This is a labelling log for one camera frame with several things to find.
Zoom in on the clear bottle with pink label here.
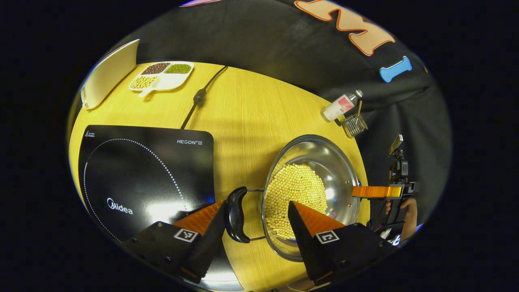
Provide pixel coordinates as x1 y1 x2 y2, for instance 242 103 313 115
322 90 363 122

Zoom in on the white divided dish of beans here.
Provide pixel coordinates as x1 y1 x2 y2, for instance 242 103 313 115
129 61 194 98

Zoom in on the black backdrop cloth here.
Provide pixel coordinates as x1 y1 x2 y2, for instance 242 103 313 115
101 0 453 228

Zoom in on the steel pot with black handle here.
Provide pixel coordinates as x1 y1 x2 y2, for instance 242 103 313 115
225 135 361 262

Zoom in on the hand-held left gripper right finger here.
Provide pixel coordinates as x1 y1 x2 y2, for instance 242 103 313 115
287 200 396 286

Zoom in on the ribbed glass cup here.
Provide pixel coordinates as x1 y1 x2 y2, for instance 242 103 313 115
342 114 369 138

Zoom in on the black power cable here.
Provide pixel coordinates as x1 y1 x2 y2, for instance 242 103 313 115
180 66 228 129

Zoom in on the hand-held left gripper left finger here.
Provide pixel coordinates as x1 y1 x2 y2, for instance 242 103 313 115
122 200 227 284

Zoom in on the white toaster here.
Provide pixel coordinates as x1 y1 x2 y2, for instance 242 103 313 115
80 39 140 110

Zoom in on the black induction cooktop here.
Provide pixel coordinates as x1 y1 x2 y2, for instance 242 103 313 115
78 125 244 292

